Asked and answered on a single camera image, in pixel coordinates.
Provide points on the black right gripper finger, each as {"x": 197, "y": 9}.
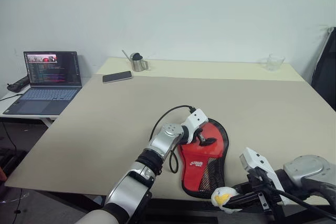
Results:
{"x": 244, "y": 188}
{"x": 246, "y": 201}

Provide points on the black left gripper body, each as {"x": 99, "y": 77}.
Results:
{"x": 196, "y": 136}

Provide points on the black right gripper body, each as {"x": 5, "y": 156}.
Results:
{"x": 265, "y": 192}

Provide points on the white yellow plush charm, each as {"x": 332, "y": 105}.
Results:
{"x": 221, "y": 196}

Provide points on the red black paddle case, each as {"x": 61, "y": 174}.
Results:
{"x": 191, "y": 176}

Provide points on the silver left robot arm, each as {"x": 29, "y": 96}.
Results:
{"x": 162, "y": 142}

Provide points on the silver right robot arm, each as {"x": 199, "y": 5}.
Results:
{"x": 307, "y": 169}

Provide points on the stainless steel cup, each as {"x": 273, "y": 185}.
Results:
{"x": 137, "y": 65}

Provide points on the black smartphone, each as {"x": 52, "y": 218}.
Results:
{"x": 116, "y": 77}

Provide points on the black object in cup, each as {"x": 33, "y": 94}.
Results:
{"x": 136, "y": 56}

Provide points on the clear glass cup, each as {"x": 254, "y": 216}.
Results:
{"x": 273, "y": 62}

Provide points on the thin pale stick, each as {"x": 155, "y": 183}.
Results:
{"x": 126, "y": 54}

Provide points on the black office chair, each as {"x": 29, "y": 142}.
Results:
{"x": 325, "y": 77}

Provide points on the dark open laptop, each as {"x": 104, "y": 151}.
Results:
{"x": 50, "y": 69}

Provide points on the white side table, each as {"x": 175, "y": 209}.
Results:
{"x": 31, "y": 117}

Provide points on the black power strip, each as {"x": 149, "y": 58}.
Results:
{"x": 18, "y": 84}

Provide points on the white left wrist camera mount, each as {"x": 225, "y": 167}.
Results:
{"x": 197, "y": 117}

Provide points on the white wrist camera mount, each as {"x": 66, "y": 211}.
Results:
{"x": 197, "y": 117}
{"x": 265, "y": 167}

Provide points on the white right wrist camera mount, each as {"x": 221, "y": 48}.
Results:
{"x": 265, "y": 167}

